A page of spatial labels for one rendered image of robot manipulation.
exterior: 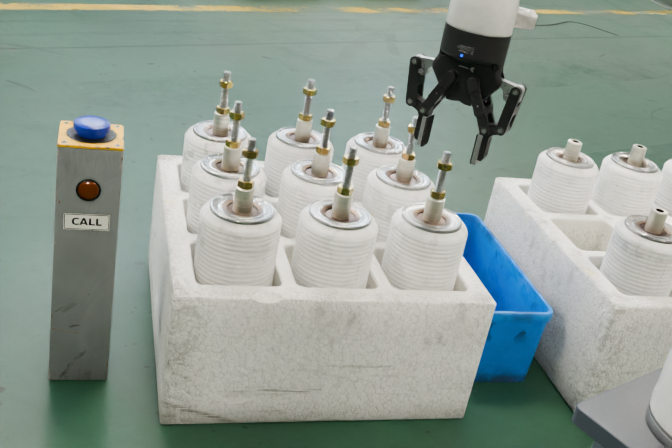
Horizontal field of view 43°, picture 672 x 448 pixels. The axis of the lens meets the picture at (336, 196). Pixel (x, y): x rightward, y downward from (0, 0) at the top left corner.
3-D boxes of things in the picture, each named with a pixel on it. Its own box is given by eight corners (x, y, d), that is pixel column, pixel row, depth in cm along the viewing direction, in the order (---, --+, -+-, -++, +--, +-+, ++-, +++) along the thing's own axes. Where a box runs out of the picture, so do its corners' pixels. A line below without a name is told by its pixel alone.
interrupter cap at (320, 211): (295, 210, 102) (296, 204, 102) (341, 199, 107) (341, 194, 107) (338, 238, 97) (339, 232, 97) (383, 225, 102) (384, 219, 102)
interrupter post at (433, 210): (441, 227, 105) (447, 202, 103) (422, 224, 104) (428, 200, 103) (438, 218, 107) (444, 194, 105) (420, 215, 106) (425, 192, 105)
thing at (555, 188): (578, 273, 139) (611, 173, 132) (525, 272, 137) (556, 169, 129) (551, 244, 148) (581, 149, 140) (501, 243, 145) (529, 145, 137)
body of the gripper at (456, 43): (433, 15, 94) (415, 96, 97) (505, 36, 90) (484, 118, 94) (457, 8, 100) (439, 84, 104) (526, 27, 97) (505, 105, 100)
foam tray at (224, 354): (463, 419, 111) (498, 303, 104) (159, 426, 100) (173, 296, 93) (381, 265, 145) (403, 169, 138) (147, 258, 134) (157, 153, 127)
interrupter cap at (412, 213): (466, 239, 103) (467, 234, 102) (405, 231, 102) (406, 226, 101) (454, 211, 109) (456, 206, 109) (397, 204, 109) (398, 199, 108)
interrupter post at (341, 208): (325, 215, 102) (330, 190, 101) (340, 211, 104) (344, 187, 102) (339, 223, 101) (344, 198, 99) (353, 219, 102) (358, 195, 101)
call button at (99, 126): (109, 146, 94) (110, 129, 93) (71, 143, 93) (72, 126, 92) (109, 132, 98) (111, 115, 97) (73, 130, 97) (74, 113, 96)
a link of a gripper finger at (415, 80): (427, 53, 101) (428, 102, 103) (413, 52, 102) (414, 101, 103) (418, 56, 98) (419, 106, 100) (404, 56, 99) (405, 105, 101)
